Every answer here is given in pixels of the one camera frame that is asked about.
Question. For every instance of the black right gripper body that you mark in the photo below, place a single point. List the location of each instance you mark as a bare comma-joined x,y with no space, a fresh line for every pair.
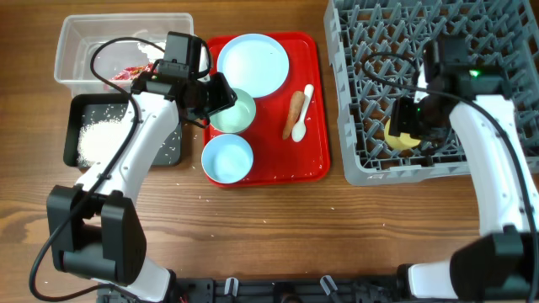
416,118

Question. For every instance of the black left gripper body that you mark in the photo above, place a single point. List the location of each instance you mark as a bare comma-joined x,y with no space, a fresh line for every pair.
212,95

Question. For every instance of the yellow plastic cup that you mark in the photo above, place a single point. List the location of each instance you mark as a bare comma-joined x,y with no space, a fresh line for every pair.
402,142

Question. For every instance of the red snack wrapper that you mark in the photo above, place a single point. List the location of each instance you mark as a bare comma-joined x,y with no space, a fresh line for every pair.
132,72

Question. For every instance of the mint green bowl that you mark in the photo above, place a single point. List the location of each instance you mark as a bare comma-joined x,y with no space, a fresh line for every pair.
239,117

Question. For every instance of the light blue plate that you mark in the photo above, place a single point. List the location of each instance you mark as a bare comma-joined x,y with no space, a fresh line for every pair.
254,63

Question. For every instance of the light blue bowl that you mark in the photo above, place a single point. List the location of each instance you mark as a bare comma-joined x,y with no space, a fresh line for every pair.
227,159

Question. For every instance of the white rice pile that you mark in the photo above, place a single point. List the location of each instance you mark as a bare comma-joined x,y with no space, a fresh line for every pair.
102,132

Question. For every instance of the orange carrot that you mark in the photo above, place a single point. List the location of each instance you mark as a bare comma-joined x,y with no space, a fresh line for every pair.
295,108

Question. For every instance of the white napkin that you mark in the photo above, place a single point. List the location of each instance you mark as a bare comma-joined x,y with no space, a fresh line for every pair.
154,53

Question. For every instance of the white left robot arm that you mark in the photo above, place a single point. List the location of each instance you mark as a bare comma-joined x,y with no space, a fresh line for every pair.
94,229

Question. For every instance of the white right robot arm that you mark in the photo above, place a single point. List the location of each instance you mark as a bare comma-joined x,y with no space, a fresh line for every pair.
475,102

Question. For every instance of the grey dishwasher rack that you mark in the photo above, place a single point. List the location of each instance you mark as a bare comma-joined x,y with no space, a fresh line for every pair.
372,44

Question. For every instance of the black tray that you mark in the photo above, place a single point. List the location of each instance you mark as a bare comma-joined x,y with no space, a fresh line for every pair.
74,122

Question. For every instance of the clear plastic bin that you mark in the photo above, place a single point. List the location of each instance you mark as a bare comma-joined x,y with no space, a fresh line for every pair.
81,35

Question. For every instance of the white plastic spoon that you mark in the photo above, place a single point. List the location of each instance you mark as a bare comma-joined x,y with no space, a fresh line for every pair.
299,129

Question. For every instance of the red serving tray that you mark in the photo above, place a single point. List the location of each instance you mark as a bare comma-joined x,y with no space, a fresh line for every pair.
284,161

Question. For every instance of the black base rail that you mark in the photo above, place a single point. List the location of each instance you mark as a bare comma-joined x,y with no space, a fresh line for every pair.
373,289

